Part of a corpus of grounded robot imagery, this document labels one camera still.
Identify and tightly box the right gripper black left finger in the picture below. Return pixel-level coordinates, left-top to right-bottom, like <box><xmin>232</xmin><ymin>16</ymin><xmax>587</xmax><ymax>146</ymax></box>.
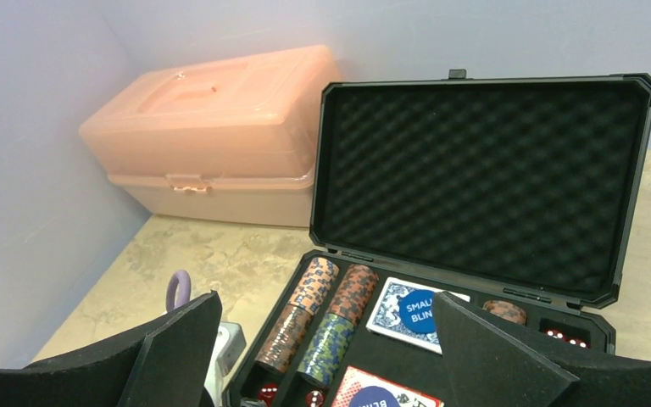
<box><xmin>0</xmin><ymin>291</ymin><xmax>222</xmax><ymax>406</ymax></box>

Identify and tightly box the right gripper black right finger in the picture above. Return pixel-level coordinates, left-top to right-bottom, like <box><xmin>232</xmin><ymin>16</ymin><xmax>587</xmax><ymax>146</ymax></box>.
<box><xmin>432</xmin><ymin>292</ymin><xmax>651</xmax><ymax>406</ymax></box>

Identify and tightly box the brown poker chip stack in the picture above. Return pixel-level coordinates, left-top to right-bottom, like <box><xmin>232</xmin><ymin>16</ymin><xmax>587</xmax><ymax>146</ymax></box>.
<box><xmin>482</xmin><ymin>300</ymin><xmax>527</xmax><ymax>326</ymax></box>

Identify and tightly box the red die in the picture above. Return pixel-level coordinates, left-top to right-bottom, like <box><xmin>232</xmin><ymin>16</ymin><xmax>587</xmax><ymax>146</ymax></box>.
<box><xmin>544</xmin><ymin>329</ymin><xmax>565</xmax><ymax>340</ymax></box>
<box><xmin>258</xmin><ymin>382</ymin><xmax>278</xmax><ymax>407</ymax></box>
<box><xmin>304</xmin><ymin>390</ymin><xmax>325</xmax><ymax>407</ymax></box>
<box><xmin>567</xmin><ymin>337</ymin><xmax>590</xmax><ymax>348</ymax></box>

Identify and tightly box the black poker set case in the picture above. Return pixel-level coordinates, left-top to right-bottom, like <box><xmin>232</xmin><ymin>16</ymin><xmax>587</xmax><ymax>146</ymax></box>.
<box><xmin>223</xmin><ymin>70</ymin><xmax>651</xmax><ymax>406</ymax></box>

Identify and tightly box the blue small blind button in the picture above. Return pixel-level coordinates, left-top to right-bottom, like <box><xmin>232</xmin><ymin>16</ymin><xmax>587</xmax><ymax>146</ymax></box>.
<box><xmin>398</xmin><ymin>289</ymin><xmax>436</xmax><ymax>334</ymax></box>
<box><xmin>348</xmin><ymin>386</ymin><xmax>400</xmax><ymax>407</ymax></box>

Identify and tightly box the blue card deck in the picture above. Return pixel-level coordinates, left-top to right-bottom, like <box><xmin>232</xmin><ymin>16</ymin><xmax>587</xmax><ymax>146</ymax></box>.
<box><xmin>366</xmin><ymin>277</ymin><xmax>442</xmax><ymax>354</ymax></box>

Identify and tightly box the brown lower chip stack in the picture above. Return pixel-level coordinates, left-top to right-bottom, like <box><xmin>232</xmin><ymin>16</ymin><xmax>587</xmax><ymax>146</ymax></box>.
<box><xmin>256</xmin><ymin>304</ymin><xmax>313</xmax><ymax>374</ymax></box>

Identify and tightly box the red card deck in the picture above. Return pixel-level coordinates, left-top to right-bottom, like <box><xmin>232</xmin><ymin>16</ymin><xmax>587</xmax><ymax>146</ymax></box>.
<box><xmin>331</xmin><ymin>366</ymin><xmax>445</xmax><ymax>407</ymax></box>

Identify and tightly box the dark red chip stack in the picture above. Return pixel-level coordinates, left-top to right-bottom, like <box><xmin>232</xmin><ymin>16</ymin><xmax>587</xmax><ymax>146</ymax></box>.
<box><xmin>327</xmin><ymin>264</ymin><xmax>379</xmax><ymax>325</ymax></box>

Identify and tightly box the green chip stack in case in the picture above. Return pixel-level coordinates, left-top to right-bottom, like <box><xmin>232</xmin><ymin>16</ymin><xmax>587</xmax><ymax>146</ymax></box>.
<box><xmin>298</xmin><ymin>314</ymin><xmax>356</xmax><ymax>388</ymax></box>

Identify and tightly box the orange chip stack in case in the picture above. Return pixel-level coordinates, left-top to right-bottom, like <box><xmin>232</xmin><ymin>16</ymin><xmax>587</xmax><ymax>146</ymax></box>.
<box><xmin>288</xmin><ymin>257</ymin><xmax>340</xmax><ymax>315</ymax></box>

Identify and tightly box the pink plastic storage box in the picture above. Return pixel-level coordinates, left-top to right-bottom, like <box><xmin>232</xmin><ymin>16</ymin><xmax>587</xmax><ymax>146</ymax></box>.
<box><xmin>79</xmin><ymin>45</ymin><xmax>341</xmax><ymax>227</ymax></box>

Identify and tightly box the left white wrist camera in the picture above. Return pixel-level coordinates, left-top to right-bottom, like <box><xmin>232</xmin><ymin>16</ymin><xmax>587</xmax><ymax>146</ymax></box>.
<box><xmin>204</xmin><ymin>321</ymin><xmax>247</xmax><ymax>406</ymax></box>

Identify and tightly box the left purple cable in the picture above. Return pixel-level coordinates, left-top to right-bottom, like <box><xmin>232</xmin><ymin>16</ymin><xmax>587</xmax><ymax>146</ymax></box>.
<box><xmin>165</xmin><ymin>270</ymin><xmax>193</xmax><ymax>314</ymax></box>

